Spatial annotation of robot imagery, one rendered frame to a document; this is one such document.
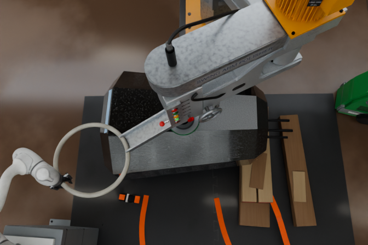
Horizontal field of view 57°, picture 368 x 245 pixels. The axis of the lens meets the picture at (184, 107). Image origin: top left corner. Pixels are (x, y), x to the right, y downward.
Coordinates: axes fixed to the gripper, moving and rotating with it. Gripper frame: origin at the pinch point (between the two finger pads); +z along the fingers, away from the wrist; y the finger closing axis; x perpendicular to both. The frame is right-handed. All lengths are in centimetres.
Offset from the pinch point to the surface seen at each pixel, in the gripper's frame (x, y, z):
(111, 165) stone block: -3.9, 28.9, 19.6
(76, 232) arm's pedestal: -23.0, -18.7, 33.0
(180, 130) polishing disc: -22, 79, -6
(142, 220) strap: -42, 18, 83
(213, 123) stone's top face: -33, 100, -5
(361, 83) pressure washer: -80, 226, 30
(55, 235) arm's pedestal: -20.4, -24.8, 8.0
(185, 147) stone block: -31, 76, 6
